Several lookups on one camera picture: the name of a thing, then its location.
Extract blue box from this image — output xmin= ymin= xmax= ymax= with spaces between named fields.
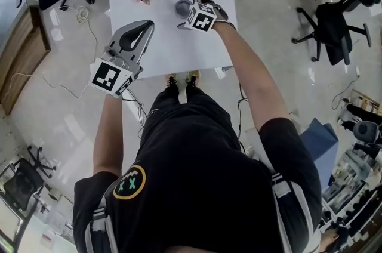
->
xmin=299 ymin=117 xmax=340 ymax=187

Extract person's left forearm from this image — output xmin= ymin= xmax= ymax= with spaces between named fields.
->
xmin=93 ymin=92 xmax=124 ymax=177

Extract person's right forearm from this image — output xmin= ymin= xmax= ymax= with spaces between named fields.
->
xmin=212 ymin=20 xmax=292 ymax=132

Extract person's right shoe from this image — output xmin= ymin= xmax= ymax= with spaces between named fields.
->
xmin=185 ymin=70 xmax=201 ymax=88

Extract black mesh office chair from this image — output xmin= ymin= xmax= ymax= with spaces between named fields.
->
xmin=2 ymin=145 xmax=57 ymax=212

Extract person's black trousers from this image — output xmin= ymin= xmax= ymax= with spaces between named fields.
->
xmin=143 ymin=83 xmax=236 ymax=154

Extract person's right hand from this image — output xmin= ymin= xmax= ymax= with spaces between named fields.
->
xmin=201 ymin=0 xmax=230 ymax=23

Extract wooden cabinet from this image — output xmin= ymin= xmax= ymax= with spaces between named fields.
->
xmin=0 ymin=5 xmax=52 ymax=116

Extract person's black t-shirt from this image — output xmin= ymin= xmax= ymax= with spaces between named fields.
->
xmin=72 ymin=114 xmax=323 ymax=253

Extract black cable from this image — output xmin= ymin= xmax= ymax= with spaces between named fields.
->
xmin=236 ymin=83 xmax=249 ymax=155
xmin=122 ymin=88 xmax=150 ymax=140

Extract grey shoulder strap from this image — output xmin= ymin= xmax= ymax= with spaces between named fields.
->
xmin=84 ymin=195 xmax=120 ymax=253
xmin=270 ymin=172 xmax=315 ymax=253

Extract white cable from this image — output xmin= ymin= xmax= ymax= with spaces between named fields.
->
xmin=8 ymin=4 xmax=100 ymax=100

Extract person's shoe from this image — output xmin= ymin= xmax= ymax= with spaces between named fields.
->
xmin=165 ymin=73 xmax=180 ymax=88
xmin=185 ymin=70 xmax=201 ymax=88

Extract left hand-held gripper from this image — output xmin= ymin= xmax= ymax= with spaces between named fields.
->
xmin=89 ymin=20 xmax=156 ymax=98

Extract person's left shoe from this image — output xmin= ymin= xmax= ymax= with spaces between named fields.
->
xmin=165 ymin=73 xmax=180 ymax=88

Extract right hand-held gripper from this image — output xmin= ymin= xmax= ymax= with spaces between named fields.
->
xmin=177 ymin=0 xmax=218 ymax=34

